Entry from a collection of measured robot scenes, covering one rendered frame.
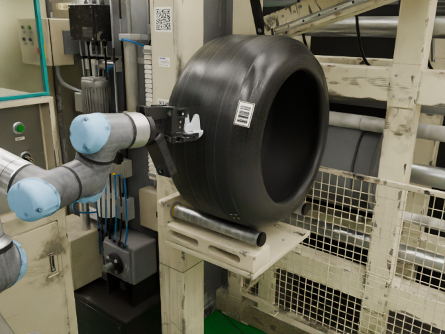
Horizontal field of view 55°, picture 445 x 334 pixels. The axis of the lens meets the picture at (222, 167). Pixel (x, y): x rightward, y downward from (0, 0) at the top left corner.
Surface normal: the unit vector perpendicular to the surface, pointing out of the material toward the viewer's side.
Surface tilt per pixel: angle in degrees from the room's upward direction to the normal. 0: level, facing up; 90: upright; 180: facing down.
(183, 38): 90
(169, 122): 83
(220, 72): 47
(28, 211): 90
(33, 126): 90
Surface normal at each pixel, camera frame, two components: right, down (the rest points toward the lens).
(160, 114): 0.80, 0.19
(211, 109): -0.55, -0.14
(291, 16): -0.60, 0.24
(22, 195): -0.36, 0.29
